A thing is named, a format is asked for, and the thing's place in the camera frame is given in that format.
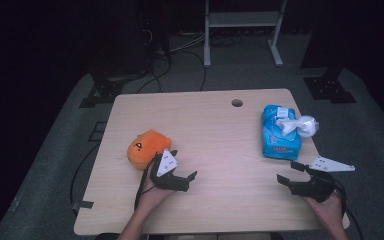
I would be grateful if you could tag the orange plush toy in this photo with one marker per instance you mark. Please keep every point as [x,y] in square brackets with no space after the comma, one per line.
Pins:
[146,146]

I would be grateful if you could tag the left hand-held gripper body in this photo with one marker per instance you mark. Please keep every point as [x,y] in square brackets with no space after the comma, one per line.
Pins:
[163,165]

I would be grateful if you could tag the person's left hand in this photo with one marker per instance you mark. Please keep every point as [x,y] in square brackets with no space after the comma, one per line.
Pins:
[153,198]

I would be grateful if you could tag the white metal stand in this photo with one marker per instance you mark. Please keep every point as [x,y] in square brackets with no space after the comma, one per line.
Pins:
[243,19]

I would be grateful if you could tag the dark tape strip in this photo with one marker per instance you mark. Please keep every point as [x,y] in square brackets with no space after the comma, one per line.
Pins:
[83,204]

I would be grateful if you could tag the blue wet wipe pack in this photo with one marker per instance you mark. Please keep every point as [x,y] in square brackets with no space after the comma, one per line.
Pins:
[276,146]

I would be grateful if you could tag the black stand base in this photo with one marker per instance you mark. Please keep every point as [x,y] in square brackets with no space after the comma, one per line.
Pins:
[105,90]
[328,90]

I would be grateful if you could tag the person's right hand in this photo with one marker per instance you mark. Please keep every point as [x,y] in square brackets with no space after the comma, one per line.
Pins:
[330,210]

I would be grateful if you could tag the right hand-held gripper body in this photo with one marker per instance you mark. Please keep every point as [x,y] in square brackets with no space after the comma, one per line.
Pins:
[315,188]

